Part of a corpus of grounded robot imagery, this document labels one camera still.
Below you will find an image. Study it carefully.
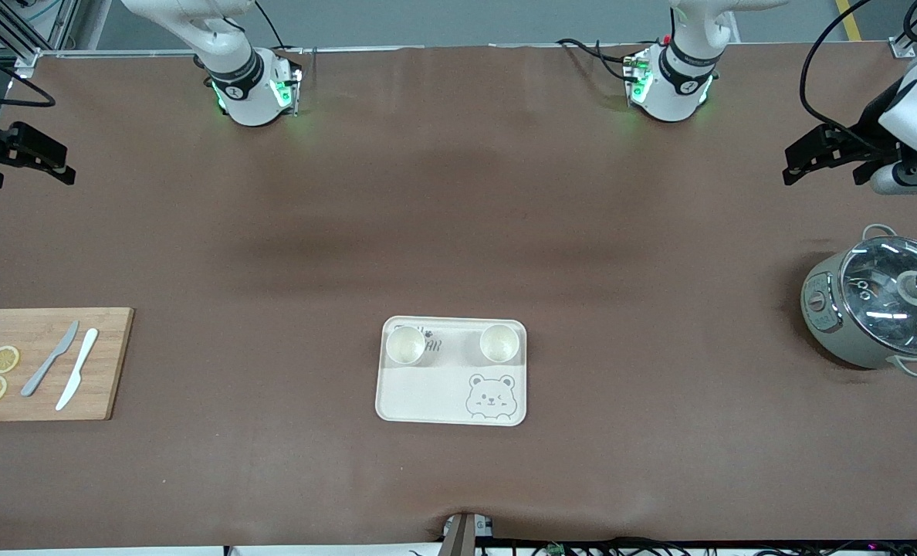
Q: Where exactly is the cream bear print tray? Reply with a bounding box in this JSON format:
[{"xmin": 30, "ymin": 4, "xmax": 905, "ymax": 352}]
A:
[{"xmin": 374, "ymin": 316, "xmax": 528, "ymax": 427}]

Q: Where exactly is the white plastic knife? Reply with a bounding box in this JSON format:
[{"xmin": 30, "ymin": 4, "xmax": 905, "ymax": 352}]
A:
[{"xmin": 56, "ymin": 328, "xmax": 100, "ymax": 412}]

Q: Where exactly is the white plastic cup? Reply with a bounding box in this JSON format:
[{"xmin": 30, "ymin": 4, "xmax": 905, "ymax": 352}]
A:
[
  {"xmin": 386, "ymin": 324, "xmax": 427, "ymax": 365},
  {"xmin": 479, "ymin": 324, "xmax": 520, "ymax": 364}
]

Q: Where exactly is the black right base cable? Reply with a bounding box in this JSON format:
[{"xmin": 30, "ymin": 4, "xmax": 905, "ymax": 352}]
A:
[{"xmin": 254, "ymin": 0, "xmax": 305, "ymax": 55}]

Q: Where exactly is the grey-green electric cooking pot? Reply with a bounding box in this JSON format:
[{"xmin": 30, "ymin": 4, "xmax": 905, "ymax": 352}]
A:
[{"xmin": 800, "ymin": 224, "xmax": 917, "ymax": 378}]

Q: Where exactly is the black left base cable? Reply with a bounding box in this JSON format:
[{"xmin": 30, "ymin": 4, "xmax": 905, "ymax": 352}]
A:
[{"xmin": 557, "ymin": 37, "xmax": 645, "ymax": 84}]

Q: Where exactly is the black base cable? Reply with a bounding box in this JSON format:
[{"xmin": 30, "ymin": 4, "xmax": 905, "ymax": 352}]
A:
[
  {"xmin": 254, "ymin": 0, "xmax": 305, "ymax": 55},
  {"xmin": 557, "ymin": 37, "xmax": 645, "ymax": 84}
]

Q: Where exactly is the glass pot lid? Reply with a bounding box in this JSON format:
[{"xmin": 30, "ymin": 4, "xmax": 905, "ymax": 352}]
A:
[{"xmin": 839, "ymin": 236, "xmax": 917, "ymax": 356}]

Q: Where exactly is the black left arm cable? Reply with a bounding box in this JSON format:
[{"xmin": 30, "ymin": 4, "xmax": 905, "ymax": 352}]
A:
[{"xmin": 798, "ymin": 0, "xmax": 917, "ymax": 147}]

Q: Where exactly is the grey plastic knife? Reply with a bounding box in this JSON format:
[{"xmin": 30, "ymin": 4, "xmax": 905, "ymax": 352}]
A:
[{"xmin": 21, "ymin": 320, "xmax": 80, "ymax": 398}]

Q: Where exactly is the wooden cutting board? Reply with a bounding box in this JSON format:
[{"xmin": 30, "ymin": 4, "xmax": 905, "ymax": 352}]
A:
[{"xmin": 0, "ymin": 307, "xmax": 135, "ymax": 422}]

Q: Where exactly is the brown table mat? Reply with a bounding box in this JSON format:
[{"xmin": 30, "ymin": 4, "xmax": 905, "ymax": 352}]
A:
[{"xmin": 0, "ymin": 42, "xmax": 917, "ymax": 551}]

